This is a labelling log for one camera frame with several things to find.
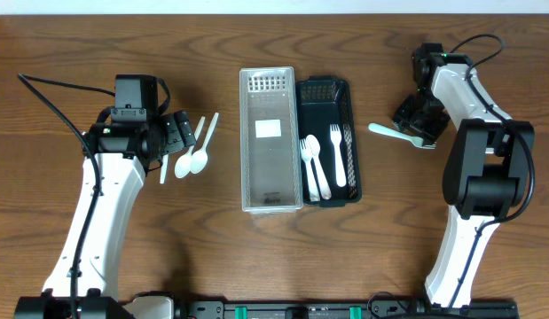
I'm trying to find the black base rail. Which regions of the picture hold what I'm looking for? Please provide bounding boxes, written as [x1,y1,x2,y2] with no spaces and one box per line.
[74,300,520,319]

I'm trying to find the white label in basket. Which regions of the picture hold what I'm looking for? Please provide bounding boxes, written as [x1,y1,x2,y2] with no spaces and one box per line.
[255,120,282,138]

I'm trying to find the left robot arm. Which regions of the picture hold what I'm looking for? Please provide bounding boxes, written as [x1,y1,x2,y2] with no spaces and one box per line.
[13,74,196,318]

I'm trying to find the pale green plastic fork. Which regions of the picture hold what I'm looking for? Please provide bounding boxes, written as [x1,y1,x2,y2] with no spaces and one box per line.
[368,123,436,150]

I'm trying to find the clear plastic basket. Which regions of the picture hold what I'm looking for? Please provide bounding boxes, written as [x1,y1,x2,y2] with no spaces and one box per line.
[239,66,303,214]

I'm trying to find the white spoon bowl up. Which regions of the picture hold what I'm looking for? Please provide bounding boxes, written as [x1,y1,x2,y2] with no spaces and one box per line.
[160,154,169,184]

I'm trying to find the black plastic basket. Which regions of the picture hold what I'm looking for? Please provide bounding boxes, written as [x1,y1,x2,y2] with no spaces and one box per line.
[295,75,362,207]

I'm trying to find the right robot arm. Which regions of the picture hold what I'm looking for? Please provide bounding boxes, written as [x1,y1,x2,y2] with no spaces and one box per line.
[392,43,535,310]

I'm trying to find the white spoon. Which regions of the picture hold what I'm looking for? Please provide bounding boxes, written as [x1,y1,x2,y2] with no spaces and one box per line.
[175,116,206,179]
[191,113,219,175]
[306,135,332,200]

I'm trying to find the white fork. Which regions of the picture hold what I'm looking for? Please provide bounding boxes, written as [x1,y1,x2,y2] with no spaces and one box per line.
[300,139,320,202]
[330,124,347,187]

